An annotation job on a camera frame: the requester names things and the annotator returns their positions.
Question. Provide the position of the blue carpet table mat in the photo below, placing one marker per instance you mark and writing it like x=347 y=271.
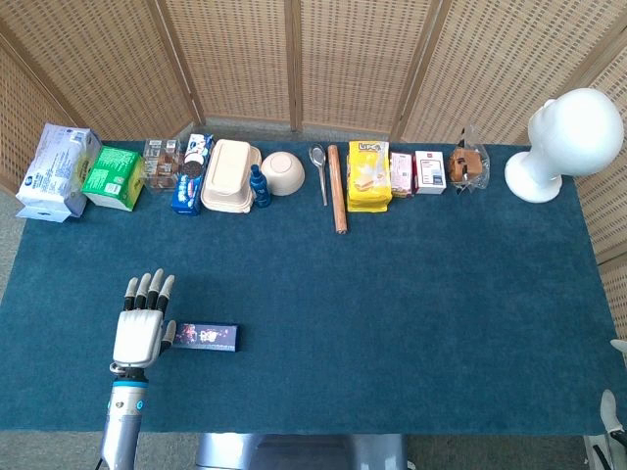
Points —
x=392 y=303

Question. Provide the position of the blue Oreo cookie box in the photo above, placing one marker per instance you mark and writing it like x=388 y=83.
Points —
x=188 y=193

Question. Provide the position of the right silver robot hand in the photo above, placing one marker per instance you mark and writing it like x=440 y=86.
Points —
x=610 y=411

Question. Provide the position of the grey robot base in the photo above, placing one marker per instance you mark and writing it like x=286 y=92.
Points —
x=294 y=453

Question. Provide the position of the white blue tissue pack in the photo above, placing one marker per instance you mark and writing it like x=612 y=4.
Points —
x=54 y=171

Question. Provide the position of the small pink box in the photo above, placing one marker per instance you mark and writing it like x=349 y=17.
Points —
x=401 y=173

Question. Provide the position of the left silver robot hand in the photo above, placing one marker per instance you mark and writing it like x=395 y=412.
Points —
x=137 y=338

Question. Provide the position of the beige upturned bowl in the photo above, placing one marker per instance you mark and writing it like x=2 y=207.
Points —
x=283 y=172

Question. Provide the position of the white foam mannequin head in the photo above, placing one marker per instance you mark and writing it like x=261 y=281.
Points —
x=573 y=132

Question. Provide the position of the wicker folding screen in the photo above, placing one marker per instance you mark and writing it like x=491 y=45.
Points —
x=343 y=59

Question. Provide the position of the blue spray bottle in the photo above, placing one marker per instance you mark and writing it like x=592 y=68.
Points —
x=259 y=188

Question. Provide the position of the clear plastic snack box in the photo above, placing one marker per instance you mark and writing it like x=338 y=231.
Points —
x=161 y=166

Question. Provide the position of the white red box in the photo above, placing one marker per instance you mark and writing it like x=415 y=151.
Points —
x=430 y=172

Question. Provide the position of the metal spoon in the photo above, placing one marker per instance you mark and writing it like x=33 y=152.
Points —
x=317 y=155

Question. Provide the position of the beige lidded lunch box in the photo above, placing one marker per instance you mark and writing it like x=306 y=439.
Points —
x=227 y=171

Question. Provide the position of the clear bag of cookies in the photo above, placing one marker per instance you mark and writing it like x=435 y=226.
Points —
x=465 y=166

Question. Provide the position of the yellow snack bag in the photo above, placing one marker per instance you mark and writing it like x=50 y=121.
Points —
x=368 y=178

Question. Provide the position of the green tissue pack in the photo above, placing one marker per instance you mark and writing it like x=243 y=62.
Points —
x=110 y=173

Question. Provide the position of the wooden rolling pin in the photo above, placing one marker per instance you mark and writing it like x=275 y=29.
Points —
x=337 y=191

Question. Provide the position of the blue glasses case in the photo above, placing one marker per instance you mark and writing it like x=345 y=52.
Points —
x=206 y=337

